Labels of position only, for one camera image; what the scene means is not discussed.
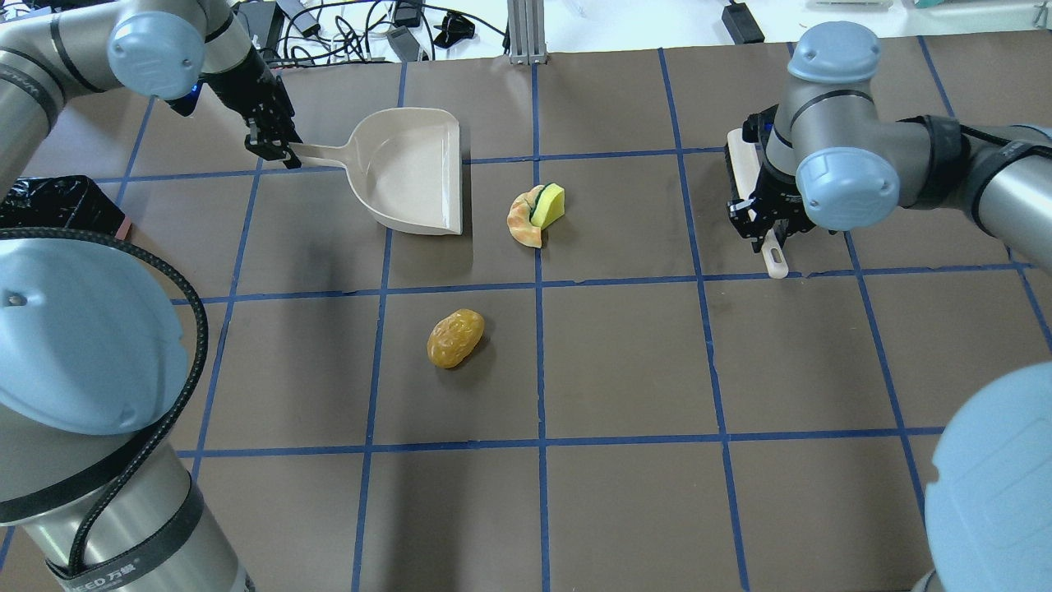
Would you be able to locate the yellow green sponge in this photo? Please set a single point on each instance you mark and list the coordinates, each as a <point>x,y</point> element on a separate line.
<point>549,206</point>

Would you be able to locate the black power adapter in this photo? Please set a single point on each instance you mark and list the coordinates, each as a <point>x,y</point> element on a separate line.
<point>740,24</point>

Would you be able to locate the beige hand brush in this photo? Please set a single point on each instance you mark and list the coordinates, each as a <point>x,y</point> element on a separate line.
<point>744,159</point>

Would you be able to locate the black trash bag bin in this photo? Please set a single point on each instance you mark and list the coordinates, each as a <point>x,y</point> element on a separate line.
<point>69,202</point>

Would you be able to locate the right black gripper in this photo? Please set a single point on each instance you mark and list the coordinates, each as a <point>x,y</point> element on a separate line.
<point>779,194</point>

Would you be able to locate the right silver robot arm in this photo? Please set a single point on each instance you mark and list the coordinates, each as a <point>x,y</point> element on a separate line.
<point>822,158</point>

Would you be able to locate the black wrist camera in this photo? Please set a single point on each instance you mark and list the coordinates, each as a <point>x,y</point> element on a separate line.
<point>758,127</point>

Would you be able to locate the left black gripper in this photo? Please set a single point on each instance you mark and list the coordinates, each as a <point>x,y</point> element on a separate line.
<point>243,92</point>

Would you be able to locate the aluminium frame post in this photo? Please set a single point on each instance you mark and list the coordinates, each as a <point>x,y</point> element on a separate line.
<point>527,43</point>

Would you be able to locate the orange yellow potato toy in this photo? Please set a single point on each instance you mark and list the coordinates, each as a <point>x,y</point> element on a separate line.
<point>455,337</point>

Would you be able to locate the beige dustpan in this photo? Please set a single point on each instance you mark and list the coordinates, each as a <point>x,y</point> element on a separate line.
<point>404,165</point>

